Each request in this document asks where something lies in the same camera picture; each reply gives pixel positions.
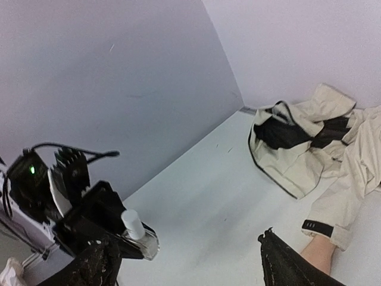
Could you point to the mannequin hand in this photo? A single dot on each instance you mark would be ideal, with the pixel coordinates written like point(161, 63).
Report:
point(319, 253)

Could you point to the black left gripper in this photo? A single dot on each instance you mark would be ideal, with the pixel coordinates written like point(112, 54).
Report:
point(96, 216)

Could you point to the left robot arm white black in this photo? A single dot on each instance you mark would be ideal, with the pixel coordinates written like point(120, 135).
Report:
point(27, 207)

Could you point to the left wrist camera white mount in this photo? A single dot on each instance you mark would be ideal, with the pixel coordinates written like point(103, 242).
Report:
point(63, 205)

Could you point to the white tissue box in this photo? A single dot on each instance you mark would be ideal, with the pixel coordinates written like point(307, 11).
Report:
point(12, 274)

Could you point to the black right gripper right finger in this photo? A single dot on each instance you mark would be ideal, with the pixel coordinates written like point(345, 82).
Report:
point(283, 266)

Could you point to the white nail polish cap brush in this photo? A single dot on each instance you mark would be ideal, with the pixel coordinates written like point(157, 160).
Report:
point(133, 224)

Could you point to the clear nail polish bottle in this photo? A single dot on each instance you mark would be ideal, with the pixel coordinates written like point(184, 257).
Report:
point(149, 245)

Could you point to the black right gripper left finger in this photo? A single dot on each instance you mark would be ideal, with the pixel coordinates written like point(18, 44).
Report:
point(98, 264)

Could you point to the beige jacket with black lining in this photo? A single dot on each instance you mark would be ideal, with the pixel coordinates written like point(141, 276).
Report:
point(298, 145)

